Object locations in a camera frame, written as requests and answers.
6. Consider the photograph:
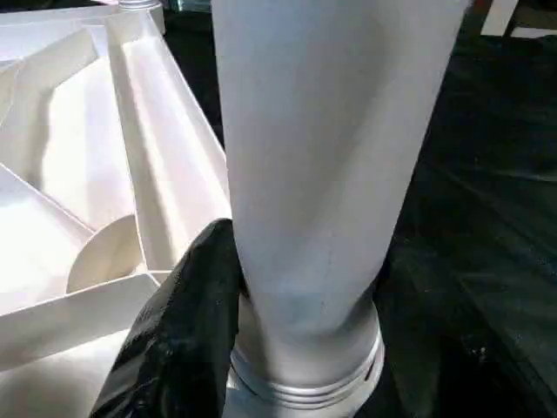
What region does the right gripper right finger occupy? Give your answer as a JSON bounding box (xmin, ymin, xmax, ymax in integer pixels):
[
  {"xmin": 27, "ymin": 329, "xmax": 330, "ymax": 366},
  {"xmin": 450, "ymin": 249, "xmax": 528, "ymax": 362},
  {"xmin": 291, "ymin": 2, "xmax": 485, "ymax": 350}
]
[{"xmin": 352, "ymin": 244, "xmax": 557, "ymax": 418}]

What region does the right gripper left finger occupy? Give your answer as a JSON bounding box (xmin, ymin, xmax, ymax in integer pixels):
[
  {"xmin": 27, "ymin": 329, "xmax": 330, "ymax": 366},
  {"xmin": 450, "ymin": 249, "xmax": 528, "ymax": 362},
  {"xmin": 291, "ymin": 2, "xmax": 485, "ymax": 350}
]
[{"xmin": 87, "ymin": 218, "xmax": 246, "ymax": 418}]

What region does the white plastic table top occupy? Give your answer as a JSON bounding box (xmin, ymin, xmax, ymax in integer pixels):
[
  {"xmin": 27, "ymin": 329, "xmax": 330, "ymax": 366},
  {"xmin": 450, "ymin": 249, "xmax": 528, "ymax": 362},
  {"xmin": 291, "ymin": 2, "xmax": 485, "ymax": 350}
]
[{"xmin": 0, "ymin": 7, "xmax": 234, "ymax": 418}]

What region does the white plastic table leg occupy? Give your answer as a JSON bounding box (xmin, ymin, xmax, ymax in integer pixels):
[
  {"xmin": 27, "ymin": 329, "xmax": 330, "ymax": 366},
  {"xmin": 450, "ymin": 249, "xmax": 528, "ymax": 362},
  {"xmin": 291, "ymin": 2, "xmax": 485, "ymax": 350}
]
[
  {"xmin": 117, "ymin": 0, "xmax": 164, "ymax": 13},
  {"xmin": 211, "ymin": 0, "xmax": 473, "ymax": 412}
]

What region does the black table mat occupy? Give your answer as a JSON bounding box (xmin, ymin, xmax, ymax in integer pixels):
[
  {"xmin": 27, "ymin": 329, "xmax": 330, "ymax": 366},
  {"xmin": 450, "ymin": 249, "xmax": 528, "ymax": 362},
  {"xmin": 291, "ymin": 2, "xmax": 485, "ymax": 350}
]
[{"xmin": 161, "ymin": 9, "xmax": 557, "ymax": 418}]

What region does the white glass door cabinet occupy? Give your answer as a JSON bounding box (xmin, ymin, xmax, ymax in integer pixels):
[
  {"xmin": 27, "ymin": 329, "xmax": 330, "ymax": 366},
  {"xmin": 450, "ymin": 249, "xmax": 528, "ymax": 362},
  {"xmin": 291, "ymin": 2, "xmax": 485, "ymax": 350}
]
[{"xmin": 477, "ymin": 0, "xmax": 557, "ymax": 40}]

